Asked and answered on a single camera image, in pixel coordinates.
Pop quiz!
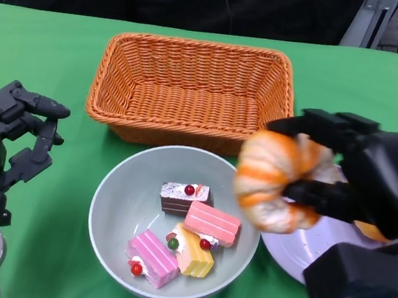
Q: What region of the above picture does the pale lavender plate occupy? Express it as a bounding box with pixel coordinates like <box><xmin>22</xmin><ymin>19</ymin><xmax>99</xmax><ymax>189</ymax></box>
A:
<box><xmin>254</xmin><ymin>200</ymin><xmax>363</xmax><ymax>292</ymax></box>

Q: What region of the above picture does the magenta pink cake slice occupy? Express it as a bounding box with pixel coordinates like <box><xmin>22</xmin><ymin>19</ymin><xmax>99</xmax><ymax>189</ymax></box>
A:
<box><xmin>122</xmin><ymin>227</ymin><xmax>185</xmax><ymax>292</ymax></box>

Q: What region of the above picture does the grey monitor stand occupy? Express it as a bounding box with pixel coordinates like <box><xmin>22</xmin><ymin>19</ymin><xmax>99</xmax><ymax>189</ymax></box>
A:
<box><xmin>337</xmin><ymin>0</ymin><xmax>398</xmax><ymax>53</ymax></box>

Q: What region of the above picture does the salmon pink cake slice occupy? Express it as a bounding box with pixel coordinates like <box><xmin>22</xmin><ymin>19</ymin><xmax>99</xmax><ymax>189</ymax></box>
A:
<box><xmin>182</xmin><ymin>199</ymin><xmax>244</xmax><ymax>251</ymax></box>

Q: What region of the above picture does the chocolate cake slice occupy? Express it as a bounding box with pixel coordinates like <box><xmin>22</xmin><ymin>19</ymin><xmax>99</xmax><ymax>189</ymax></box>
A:
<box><xmin>157</xmin><ymin>180</ymin><xmax>216</xmax><ymax>219</ymax></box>

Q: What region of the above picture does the grey bowl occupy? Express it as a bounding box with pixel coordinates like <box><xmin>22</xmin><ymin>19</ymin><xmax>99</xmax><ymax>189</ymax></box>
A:
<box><xmin>78</xmin><ymin>135</ymin><xmax>270</xmax><ymax>298</ymax></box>

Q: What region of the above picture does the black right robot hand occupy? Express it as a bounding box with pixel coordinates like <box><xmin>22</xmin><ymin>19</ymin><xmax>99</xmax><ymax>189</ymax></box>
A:
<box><xmin>254</xmin><ymin>102</ymin><xmax>398</xmax><ymax>242</ymax></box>

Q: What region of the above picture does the yellow cake slice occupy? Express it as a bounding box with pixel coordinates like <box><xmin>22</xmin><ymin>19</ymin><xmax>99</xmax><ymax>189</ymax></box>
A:
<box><xmin>162</xmin><ymin>220</ymin><xmax>219</xmax><ymax>280</ymax></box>

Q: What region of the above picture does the green tablecloth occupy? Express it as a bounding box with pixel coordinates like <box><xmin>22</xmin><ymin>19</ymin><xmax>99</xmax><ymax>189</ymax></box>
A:
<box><xmin>0</xmin><ymin>3</ymin><xmax>398</xmax><ymax>298</ymax></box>

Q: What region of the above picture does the orange wicker basket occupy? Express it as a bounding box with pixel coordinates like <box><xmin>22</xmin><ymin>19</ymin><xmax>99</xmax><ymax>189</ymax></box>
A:
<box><xmin>81</xmin><ymin>27</ymin><xmax>302</xmax><ymax>164</ymax></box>

